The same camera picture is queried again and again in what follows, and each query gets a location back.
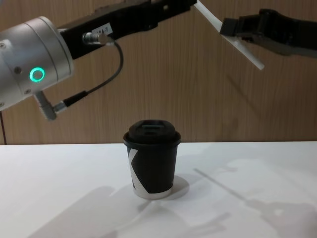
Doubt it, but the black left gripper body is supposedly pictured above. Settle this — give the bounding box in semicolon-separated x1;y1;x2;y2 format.
57;0;159;60

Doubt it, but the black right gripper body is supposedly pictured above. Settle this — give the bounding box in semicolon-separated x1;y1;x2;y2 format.
257;8;317;50

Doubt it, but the white straw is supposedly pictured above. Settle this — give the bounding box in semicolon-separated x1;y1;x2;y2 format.
194;1;265;71

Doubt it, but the black plastic cup lid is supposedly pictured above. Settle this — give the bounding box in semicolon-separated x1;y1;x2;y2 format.
122;119;182;151

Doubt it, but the black paper cup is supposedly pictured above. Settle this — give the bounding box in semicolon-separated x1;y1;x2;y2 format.
124;142;180;200

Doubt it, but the thin dark cable with plugs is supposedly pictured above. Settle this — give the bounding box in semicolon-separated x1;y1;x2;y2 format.
36;31;124;122

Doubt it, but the thin red cable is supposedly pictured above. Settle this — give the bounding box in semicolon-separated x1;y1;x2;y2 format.
0;111;6;145

